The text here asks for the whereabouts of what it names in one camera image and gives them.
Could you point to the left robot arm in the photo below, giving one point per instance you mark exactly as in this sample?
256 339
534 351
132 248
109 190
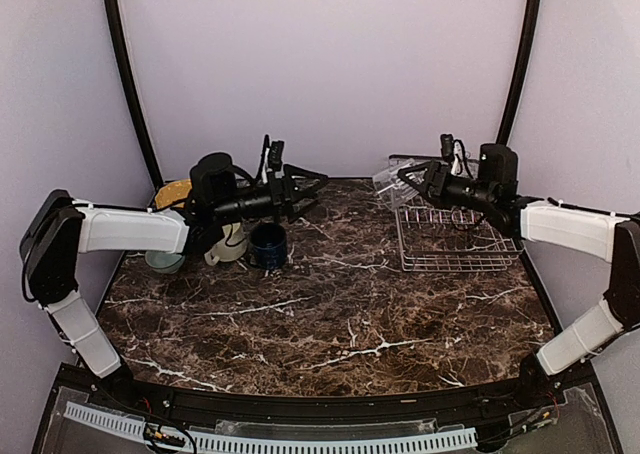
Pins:
65 227

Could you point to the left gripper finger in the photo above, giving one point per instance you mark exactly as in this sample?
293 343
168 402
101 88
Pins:
305 206
304 178

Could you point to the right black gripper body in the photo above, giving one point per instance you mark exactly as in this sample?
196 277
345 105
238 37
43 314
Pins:
481 193

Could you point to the dark blue mug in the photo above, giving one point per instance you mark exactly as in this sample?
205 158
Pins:
268 246

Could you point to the yellow polka dot plate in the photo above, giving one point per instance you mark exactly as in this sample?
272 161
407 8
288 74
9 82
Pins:
173 194

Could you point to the right black frame post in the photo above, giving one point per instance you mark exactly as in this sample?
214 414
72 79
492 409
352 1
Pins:
521 64

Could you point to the black frame post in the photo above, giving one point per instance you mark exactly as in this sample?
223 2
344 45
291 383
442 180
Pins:
521 64
128 84

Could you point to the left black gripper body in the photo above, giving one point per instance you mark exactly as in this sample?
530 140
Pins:
269 204

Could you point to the clear drinking glass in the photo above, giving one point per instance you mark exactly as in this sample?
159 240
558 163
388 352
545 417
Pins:
391 191
400 161

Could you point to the wire dish rack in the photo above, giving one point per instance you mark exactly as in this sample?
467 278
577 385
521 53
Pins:
436 240

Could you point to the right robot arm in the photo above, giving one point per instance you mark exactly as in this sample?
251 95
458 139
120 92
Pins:
609 236

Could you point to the left black frame post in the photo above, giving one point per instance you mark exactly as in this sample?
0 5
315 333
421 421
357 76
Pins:
128 84

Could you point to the pale green bowl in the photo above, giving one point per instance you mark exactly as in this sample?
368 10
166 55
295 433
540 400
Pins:
164 263

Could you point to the black front rail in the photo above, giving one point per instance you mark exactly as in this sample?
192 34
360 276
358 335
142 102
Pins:
472 406

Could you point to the cream ribbed mug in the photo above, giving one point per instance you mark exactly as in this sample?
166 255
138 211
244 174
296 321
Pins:
230 248

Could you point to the white slotted cable duct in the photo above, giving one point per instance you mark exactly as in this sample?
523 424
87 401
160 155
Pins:
135 429

